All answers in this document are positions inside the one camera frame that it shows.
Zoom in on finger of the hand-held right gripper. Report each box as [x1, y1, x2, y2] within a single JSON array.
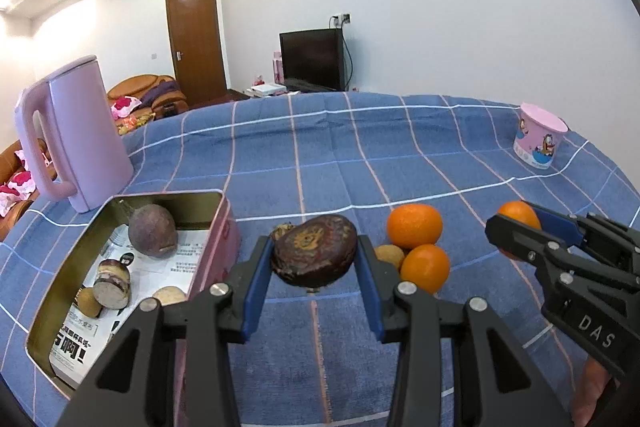
[[531, 203, 640, 279], [485, 213, 640, 297]]

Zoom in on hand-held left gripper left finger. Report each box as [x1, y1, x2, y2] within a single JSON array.
[[65, 234, 276, 427]]

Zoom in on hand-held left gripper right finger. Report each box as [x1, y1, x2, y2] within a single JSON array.
[[352, 232, 573, 427]]

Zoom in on orange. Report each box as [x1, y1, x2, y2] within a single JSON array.
[[400, 244, 451, 295], [386, 203, 444, 250], [497, 201, 542, 261]]

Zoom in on small yellow-green fruit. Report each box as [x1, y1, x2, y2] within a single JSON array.
[[75, 288, 104, 319], [374, 244, 406, 270]]

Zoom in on pink metal tin box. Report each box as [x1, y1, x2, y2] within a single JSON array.
[[24, 188, 242, 403]]

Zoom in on dark wrinkled fruit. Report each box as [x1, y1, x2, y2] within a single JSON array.
[[270, 215, 359, 291]]

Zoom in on pale round piece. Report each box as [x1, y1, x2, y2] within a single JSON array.
[[151, 286, 188, 306]]

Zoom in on round purple tuber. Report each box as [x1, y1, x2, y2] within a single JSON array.
[[128, 204, 178, 257]]

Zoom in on cut purple tuber piece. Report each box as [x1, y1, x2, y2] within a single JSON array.
[[93, 258, 132, 309]]

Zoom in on person's right hand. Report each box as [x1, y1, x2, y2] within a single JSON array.
[[571, 357, 618, 427]]

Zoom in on printed paper sheet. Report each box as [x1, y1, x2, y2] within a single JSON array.
[[49, 227, 206, 383]]

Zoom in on pink cartoon mug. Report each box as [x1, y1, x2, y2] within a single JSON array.
[[513, 102, 569, 169]]

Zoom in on blue checked tablecloth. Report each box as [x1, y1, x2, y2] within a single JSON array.
[[0, 91, 640, 427]]

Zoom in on white flat device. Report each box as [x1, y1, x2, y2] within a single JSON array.
[[245, 82, 288, 98]]

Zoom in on coffee table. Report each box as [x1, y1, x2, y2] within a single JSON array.
[[117, 113, 156, 136]]

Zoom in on dark purple blanket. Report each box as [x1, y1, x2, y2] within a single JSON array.
[[142, 81, 180, 108]]

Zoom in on pink flowered pillow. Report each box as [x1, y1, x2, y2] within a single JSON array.
[[111, 96, 142, 120], [0, 169, 38, 208]]

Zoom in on black television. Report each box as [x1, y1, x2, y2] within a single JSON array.
[[279, 28, 347, 92]]

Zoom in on purple electric kettle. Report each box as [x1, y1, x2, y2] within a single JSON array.
[[13, 55, 135, 214]]

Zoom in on brown leather armchair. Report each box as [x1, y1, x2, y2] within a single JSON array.
[[106, 74, 190, 122]]

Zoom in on brown wooden door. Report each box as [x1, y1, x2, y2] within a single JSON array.
[[165, 0, 227, 110]]

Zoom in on long brown leather sofa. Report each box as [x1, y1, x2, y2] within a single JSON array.
[[0, 139, 46, 243]]

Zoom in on black power cable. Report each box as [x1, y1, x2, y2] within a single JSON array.
[[341, 24, 356, 92]]

